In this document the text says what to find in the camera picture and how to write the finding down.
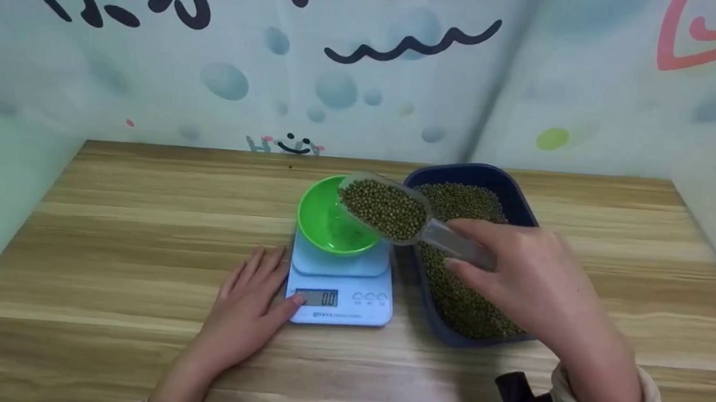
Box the pile of mung beans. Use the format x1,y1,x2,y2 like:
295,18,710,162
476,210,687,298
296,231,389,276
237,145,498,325
401,179,538,345

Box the person's left hand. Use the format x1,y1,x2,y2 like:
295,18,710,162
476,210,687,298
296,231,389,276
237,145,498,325
183,239,312,386

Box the dark blue plastic tray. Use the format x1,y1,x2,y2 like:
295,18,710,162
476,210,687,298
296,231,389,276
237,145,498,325
388,156,554,355

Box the white digital kitchen scale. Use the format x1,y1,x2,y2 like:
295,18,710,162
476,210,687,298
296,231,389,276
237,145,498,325
283,224,400,332

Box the person's left forearm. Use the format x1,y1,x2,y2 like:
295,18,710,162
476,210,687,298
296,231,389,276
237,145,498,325
128,351,223,402

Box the mung beans in scoop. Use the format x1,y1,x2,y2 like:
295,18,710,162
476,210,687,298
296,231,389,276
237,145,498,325
336,176,432,245

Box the green plastic bowl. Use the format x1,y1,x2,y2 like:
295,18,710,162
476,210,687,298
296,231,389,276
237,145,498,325
294,171,389,259

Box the person's right hand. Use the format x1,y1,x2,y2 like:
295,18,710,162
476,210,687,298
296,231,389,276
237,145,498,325
435,216,619,371

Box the clear plastic scoop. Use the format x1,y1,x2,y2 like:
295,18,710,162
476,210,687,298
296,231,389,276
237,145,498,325
331,169,505,273

